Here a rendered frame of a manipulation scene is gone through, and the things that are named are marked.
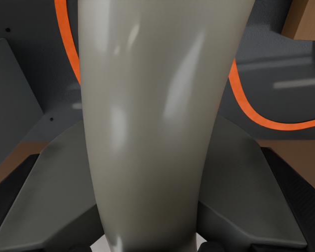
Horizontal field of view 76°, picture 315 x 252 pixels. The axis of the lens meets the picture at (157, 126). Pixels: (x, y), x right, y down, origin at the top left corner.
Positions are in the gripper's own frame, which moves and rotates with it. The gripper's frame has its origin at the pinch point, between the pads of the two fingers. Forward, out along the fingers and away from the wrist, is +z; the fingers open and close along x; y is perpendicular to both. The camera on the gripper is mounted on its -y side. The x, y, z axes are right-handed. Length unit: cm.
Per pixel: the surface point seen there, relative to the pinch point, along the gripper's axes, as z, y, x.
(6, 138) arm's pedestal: 59, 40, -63
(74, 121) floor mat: 87, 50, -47
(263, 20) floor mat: 84, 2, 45
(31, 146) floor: 90, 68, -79
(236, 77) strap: 85, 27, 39
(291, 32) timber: 77, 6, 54
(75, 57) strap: 85, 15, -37
